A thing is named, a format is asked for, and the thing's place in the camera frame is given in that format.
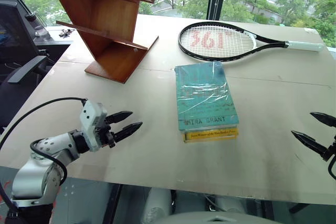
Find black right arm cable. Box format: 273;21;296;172
328;154;336;180

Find black white tennis racket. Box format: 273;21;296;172
177;21;324;63

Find grey rounded robot body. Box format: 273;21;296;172
156;210;280;224

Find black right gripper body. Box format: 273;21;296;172
321;135;336;162

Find black table leg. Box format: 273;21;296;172
101;183;123;224

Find yellow book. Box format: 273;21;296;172
183;127;239;145

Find black side desk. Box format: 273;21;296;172
33;24;79;63

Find small black star-shaped object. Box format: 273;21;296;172
58;27;74;39

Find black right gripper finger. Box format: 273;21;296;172
310;111;336;128
290;130;329;157

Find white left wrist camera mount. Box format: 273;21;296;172
79;100;108;153

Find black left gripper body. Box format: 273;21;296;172
94;117;117;149

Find teal plastic-wrapped book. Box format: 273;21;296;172
174;61;240;132

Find white cylinder under table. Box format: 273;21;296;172
214;195;248;215
142;187;173;224

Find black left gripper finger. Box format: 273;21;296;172
106;111;134;125
112;121;143;142

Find black office chair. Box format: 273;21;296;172
0;1;55;133

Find brown wooden bookshelf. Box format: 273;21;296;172
43;0;160;84

